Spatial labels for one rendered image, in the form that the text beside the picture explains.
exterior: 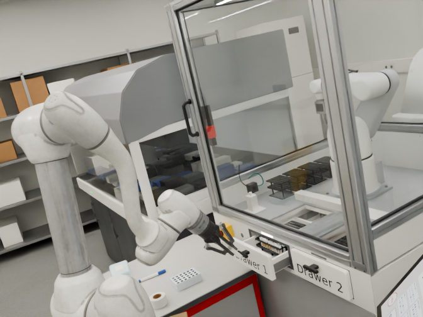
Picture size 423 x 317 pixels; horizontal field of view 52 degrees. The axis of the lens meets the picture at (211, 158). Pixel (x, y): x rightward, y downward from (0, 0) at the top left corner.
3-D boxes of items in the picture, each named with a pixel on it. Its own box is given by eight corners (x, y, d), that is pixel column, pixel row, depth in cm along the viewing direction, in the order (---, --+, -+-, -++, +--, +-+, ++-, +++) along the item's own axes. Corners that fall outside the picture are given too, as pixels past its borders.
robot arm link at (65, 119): (116, 116, 134) (87, 122, 141) (73, 77, 122) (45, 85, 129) (99, 151, 127) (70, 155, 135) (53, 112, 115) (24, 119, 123)
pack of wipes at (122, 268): (132, 278, 214) (129, 270, 213) (113, 285, 212) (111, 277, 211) (128, 266, 228) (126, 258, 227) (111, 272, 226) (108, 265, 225)
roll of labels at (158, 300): (156, 299, 190) (154, 291, 189) (170, 299, 187) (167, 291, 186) (148, 309, 184) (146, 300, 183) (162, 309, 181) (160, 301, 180)
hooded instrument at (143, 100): (185, 356, 266) (105, 67, 225) (102, 263, 426) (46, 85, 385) (327, 273, 320) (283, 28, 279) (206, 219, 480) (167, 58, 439)
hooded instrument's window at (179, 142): (148, 219, 248) (128, 144, 237) (78, 177, 402) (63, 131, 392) (299, 159, 299) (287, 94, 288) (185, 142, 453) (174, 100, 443)
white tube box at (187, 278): (178, 292, 192) (175, 284, 191) (170, 285, 199) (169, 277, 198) (202, 280, 197) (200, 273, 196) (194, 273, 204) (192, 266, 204)
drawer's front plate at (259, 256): (272, 281, 172) (267, 256, 170) (233, 259, 197) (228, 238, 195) (276, 279, 173) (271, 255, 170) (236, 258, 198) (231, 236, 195)
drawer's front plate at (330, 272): (350, 301, 149) (345, 273, 146) (294, 273, 174) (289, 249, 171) (354, 299, 150) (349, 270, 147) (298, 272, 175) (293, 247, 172)
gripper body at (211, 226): (199, 237, 166) (216, 250, 170) (212, 219, 168) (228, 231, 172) (191, 232, 172) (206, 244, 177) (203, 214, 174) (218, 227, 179)
